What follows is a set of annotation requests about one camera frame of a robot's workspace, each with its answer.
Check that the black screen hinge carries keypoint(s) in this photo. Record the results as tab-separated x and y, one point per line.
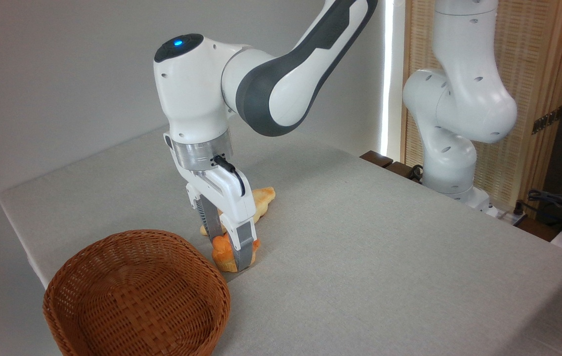
547	120

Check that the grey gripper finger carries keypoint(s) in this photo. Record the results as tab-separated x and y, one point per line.
244	244
210	215

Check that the dark brown table bracket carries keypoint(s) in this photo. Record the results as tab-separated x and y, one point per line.
376	158
402	170

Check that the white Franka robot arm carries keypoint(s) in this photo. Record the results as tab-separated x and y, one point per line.
458	99

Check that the wooden rattan folding screen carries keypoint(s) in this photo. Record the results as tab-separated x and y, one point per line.
533	49

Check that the brown wicker basket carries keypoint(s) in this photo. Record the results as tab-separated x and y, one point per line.
137	296

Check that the round orange bread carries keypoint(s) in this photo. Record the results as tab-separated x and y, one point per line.
222	254

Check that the long pale bread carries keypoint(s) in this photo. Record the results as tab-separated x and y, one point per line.
264	198

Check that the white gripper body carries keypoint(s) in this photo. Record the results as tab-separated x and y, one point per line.
229	198

